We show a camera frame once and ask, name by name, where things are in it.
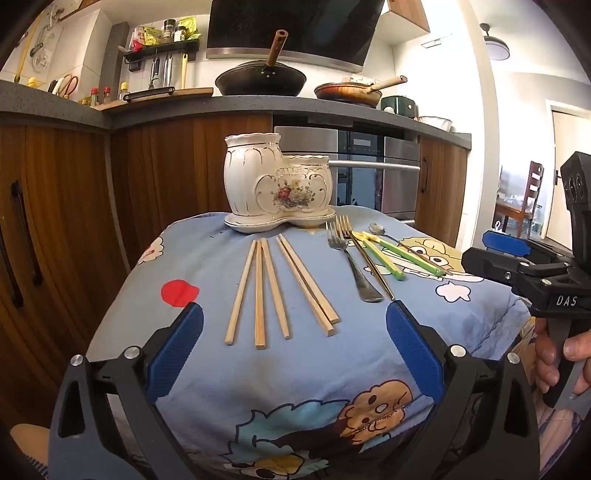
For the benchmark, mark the person's right hand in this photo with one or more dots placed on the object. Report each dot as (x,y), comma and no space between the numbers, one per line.
(545,357)

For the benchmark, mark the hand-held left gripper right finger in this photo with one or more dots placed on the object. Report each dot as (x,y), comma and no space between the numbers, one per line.
(413,355)

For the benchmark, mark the white door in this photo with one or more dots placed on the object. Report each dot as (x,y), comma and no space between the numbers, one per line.
(565,134)

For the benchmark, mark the wooden chair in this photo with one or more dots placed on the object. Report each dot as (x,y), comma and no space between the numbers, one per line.
(533,184)

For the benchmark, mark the green utensil with yellow end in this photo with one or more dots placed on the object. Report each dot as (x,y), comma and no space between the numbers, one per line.
(392,270)

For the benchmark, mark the silver fork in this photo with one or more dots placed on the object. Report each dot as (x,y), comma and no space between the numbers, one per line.
(364,286)

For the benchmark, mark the person's knee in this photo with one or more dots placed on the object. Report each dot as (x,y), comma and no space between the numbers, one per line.
(28,438)

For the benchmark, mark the grey kitchen countertop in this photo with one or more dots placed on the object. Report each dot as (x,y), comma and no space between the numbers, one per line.
(55,104)

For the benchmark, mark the wooden cutting board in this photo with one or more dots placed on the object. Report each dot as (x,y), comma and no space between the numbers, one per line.
(194,92)

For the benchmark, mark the black wall shelf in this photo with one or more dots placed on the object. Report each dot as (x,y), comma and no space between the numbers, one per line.
(161,48)

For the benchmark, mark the hanging metal utensil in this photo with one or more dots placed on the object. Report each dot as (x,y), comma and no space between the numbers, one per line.
(168,71)

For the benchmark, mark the blue cartoon printed blanket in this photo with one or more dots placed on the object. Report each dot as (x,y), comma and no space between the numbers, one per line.
(207,258)

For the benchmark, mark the black range hood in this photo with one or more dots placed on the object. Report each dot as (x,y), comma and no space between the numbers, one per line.
(295,27)

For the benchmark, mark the yellow plastic spoons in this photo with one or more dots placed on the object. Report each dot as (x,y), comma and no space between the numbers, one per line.
(415,258)

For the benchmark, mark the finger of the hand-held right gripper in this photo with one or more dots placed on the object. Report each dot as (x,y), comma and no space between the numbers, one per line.
(489,263)
(505,242)

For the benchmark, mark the white ceramic saucer tray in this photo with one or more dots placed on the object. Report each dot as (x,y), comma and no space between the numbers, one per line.
(258,224)

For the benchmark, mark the red and white packet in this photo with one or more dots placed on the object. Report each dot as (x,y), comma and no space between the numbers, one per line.
(137,39)

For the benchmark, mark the white floral ceramic utensil holder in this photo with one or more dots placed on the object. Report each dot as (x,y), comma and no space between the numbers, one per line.
(249,180)

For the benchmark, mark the spice jar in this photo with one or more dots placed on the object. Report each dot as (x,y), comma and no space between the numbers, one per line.
(169,31)
(180,33)

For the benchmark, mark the narrow wooden cabinet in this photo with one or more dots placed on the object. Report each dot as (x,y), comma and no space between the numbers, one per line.
(443,184)

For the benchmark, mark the wooden cabinet beside oven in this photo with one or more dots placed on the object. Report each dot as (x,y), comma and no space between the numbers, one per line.
(184,175)

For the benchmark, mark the hanging metal tongs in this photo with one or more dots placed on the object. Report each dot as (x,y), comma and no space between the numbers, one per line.
(155,74)

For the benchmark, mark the green kitchen appliance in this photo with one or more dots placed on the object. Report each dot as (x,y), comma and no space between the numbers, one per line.
(401,106)

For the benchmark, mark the gold fork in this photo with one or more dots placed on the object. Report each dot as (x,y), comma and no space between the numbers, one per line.
(344,227)

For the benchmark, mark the red capped sauce bottle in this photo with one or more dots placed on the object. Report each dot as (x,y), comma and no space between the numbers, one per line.
(94,98)
(107,96)

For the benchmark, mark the wooden wall cabinet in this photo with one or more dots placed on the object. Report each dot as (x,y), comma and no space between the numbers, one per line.
(408,11)

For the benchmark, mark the round ceiling lamp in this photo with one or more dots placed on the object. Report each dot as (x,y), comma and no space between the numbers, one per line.
(496,46)

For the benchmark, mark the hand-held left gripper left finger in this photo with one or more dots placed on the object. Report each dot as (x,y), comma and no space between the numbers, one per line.
(178,350)

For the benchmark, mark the white bowl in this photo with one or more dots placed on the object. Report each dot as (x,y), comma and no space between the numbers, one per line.
(436,123)

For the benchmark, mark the yellow green snack packet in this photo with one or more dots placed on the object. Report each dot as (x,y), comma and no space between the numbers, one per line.
(191,28)
(153,36)

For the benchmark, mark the yellow capped sauce bottle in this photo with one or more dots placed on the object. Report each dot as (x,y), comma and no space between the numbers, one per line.
(124,92)

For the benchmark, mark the stainless steel oven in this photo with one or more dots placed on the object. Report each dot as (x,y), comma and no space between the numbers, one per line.
(397,184)

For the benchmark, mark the wooden chopstick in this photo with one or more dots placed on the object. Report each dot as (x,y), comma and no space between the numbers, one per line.
(241,293)
(310,276)
(275,288)
(260,300)
(302,285)

